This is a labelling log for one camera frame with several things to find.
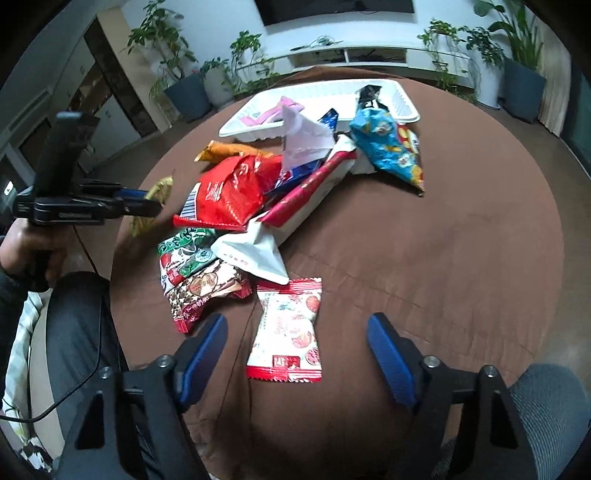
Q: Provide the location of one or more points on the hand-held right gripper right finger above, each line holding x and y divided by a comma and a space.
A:
390, 362

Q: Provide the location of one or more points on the blue cookie packet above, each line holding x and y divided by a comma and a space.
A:
295, 174

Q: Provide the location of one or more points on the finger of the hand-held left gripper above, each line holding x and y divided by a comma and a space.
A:
131, 192
138, 208

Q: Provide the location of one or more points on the brown red snack packet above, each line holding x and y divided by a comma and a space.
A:
203, 288

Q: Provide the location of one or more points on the light blue snack bag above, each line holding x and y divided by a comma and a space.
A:
383, 143

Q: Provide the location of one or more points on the pink white snack packet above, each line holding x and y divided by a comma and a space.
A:
270, 115

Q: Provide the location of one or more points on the red white long snack packet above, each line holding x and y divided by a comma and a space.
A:
314, 184

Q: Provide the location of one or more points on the white translucent snack packet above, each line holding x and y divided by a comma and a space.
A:
302, 134

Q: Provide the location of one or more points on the person's right leg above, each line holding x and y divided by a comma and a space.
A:
540, 406

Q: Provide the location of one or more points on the white television cabinet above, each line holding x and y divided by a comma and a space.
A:
369, 55

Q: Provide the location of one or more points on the beige curtain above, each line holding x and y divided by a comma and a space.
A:
554, 78

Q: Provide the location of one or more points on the yellow snack packet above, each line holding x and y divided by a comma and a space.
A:
161, 187

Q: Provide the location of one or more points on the thin green plant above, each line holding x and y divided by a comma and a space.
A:
251, 60

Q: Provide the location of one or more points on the leafy plant dark blue pot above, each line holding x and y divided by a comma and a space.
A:
184, 94

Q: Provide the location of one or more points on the white plastic tray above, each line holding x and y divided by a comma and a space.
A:
323, 94

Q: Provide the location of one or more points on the person's leg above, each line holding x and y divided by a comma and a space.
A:
76, 332
540, 406

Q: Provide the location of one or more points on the red white strawberry print packet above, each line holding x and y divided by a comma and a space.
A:
286, 323

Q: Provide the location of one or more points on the dark wooden cabinet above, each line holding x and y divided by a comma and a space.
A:
120, 83

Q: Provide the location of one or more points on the trailing green plant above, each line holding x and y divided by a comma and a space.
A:
438, 41

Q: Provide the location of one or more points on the green red snack packet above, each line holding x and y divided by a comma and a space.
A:
182, 254

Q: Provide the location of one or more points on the black snack packet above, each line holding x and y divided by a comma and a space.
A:
369, 97

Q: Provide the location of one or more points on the black television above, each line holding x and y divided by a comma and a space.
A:
332, 9

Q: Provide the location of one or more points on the person's left hand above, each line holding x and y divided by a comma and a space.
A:
34, 249

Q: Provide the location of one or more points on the small dark blue snack packet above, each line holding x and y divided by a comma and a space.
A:
330, 117

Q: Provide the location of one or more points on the person's left leg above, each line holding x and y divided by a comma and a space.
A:
76, 332

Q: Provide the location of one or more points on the red snack bag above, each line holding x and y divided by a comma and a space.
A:
226, 194

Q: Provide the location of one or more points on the orange snack packet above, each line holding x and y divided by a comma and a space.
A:
221, 151

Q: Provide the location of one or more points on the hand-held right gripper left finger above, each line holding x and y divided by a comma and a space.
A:
205, 357

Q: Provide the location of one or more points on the striped cushion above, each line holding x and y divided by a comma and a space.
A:
18, 369

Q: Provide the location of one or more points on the small plant white pot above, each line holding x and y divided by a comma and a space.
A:
219, 85

